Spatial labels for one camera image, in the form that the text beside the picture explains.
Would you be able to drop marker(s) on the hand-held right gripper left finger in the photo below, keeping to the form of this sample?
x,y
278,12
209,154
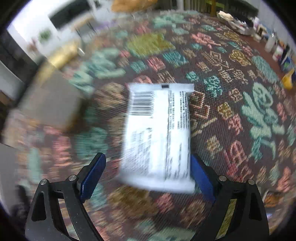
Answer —
x,y
92,178

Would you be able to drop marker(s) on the row of bottles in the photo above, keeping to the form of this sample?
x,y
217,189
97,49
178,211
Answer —
x,y
275,46

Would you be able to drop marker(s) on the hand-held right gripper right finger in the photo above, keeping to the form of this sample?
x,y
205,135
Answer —
x,y
201,178

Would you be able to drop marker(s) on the flat screen television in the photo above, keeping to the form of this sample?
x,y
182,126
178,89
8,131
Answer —
x,y
69,12

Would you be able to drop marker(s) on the yellow container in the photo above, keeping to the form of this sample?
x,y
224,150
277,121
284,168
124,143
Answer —
x,y
289,80

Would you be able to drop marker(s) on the dark glass display cabinet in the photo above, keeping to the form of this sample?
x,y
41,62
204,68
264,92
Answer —
x,y
13,51

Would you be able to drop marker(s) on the bushy potted plant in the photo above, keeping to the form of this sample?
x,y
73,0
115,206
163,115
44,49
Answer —
x,y
45,34

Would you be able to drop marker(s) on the cardboard box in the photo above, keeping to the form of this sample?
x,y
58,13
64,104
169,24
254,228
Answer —
x,y
62,54

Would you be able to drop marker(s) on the white printed packet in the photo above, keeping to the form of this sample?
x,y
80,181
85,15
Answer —
x,y
152,139

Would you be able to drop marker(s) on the basket of small items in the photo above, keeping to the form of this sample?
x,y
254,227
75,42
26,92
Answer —
x,y
231,19

